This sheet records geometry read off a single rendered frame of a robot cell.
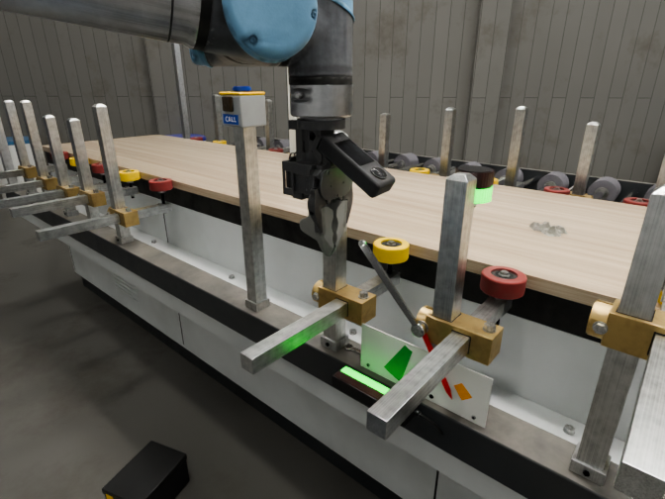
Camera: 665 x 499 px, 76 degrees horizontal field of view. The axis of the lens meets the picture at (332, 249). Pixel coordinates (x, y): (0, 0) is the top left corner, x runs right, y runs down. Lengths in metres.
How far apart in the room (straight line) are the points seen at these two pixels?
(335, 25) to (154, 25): 0.25
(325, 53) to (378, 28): 4.30
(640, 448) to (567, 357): 0.50
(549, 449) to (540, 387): 0.21
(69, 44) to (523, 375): 5.59
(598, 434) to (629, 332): 0.17
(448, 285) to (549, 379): 0.36
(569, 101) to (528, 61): 0.61
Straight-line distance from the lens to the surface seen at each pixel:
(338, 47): 0.61
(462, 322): 0.74
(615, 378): 0.69
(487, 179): 0.70
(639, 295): 0.64
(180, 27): 0.43
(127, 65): 5.58
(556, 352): 0.95
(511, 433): 0.82
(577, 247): 1.08
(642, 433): 0.48
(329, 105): 0.60
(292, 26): 0.43
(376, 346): 0.85
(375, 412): 0.56
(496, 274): 0.86
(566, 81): 5.26
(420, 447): 0.96
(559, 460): 0.80
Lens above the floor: 1.24
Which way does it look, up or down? 22 degrees down
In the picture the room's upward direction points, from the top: straight up
